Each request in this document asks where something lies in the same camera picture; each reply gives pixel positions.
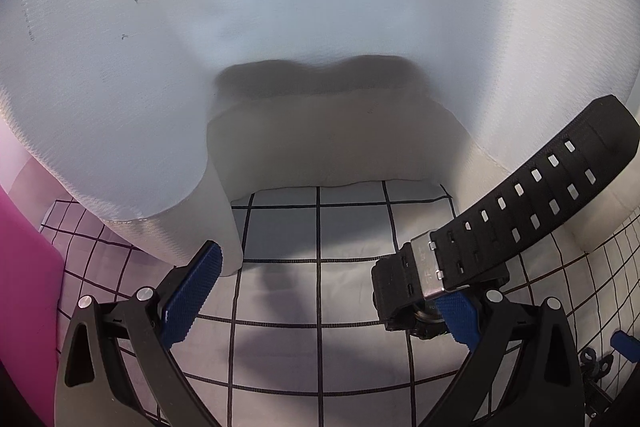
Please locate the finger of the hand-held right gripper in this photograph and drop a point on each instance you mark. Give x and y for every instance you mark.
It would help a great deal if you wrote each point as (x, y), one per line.
(627, 341)

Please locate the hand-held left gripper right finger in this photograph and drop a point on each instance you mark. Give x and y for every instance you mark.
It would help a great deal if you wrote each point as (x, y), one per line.
(462, 319)

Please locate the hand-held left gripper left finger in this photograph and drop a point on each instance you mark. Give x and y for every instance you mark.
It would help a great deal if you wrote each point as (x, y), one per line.
(192, 297)

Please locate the black digital wrist watch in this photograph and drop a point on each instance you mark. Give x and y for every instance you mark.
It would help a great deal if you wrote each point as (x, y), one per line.
(525, 207)

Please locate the pink plastic bin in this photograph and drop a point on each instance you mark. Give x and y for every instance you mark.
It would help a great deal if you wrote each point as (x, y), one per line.
(25, 307)

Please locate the white black-checked cloth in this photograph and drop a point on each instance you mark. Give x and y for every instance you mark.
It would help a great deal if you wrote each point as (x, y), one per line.
(320, 307)

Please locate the white curtain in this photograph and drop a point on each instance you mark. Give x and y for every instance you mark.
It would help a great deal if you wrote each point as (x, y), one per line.
(300, 7)

